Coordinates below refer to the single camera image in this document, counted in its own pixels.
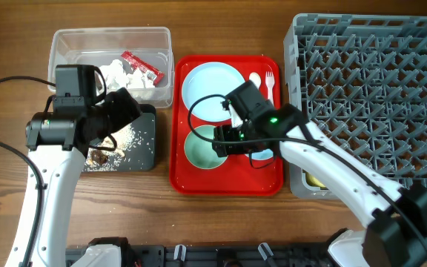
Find rice and peanut leftovers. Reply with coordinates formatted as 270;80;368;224
84;124;151;172

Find light blue plate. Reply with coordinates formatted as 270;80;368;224
182;62;245;122

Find white plastic spoon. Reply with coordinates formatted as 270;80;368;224
249;72;262;89

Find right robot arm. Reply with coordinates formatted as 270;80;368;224
213;101;427;266

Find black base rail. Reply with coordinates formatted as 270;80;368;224
64;243;333;267

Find yellow cup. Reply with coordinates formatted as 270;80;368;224
305;173;326;188

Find clear plastic bin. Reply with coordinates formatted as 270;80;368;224
47;27;174;108

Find green bowl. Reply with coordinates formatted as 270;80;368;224
184;132;227;170

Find pink plastic fork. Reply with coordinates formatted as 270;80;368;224
265;72;275;105

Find red serving tray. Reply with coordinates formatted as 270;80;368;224
169;55;284;196

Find black plastic tray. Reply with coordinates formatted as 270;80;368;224
82;104;157;173

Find grey dishwasher rack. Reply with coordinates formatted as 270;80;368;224
283;13;427;188

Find light blue bowl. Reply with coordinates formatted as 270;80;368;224
245;149;274;161

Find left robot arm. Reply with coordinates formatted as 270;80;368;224
6;65;142;266

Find white tissue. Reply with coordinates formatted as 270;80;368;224
99;59;155;90

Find red snack wrapper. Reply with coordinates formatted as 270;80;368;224
121;50;165;85

